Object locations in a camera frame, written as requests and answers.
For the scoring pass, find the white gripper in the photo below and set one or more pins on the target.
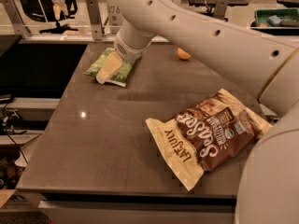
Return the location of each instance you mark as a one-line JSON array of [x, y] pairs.
[[127, 51]]

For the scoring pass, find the green jalapeno chip bag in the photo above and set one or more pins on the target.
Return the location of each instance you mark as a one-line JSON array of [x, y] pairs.
[[119, 78]]

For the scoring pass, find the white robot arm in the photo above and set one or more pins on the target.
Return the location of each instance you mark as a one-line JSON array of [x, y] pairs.
[[264, 66]]

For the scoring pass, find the brown Late July chip bag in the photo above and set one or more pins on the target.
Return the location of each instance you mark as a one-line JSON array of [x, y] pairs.
[[204, 136]]

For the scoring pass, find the orange fruit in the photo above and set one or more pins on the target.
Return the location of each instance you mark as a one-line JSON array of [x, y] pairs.
[[183, 55]]

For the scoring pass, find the green plastic bin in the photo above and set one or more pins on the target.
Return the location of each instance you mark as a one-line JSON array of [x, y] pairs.
[[276, 21]]

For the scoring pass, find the middle metal rail bracket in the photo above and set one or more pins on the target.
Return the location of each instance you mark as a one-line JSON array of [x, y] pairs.
[[95, 19]]

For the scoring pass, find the metal rail bracket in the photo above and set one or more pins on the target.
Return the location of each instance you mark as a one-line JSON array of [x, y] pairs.
[[15, 18], [95, 19], [220, 9]]

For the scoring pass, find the white numbered post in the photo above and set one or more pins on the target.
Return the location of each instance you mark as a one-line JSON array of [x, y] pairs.
[[115, 18]]

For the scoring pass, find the left metal rail bracket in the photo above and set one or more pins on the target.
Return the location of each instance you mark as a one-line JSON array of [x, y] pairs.
[[15, 18]]

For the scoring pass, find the right metal rail bracket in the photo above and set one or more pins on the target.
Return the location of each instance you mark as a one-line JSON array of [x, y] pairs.
[[220, 9]]

